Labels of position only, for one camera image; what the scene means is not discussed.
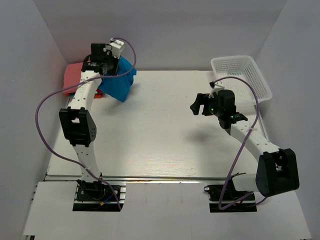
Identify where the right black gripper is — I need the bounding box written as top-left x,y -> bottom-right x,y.
190,93 -> 224,118

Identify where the blue t-shirt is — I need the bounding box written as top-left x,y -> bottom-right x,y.
98,57 -> 137,102

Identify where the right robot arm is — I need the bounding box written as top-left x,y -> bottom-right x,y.
190,90 -> 300,200

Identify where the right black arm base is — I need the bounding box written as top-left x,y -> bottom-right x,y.
203,184 -> 257,213

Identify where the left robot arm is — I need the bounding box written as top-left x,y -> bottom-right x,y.
59,40 -> 124,183

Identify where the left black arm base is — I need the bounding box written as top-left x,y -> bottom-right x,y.
72,179 -> 125,212

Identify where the pink folded t-shirt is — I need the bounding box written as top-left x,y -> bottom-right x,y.
63,62 -> 83,89

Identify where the white plastic basket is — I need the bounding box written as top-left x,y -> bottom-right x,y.
210,55 -> 273,107

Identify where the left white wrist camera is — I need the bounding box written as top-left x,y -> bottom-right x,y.
105,38 -> 125,59

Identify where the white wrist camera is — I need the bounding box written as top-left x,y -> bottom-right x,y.
208,80 -> 225,99
105,38 -> 125,59

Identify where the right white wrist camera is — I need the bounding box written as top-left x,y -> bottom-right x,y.
208,80 -> 225,99

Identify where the aluminium table edge rail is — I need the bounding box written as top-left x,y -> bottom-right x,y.
44,174 -> 283,184

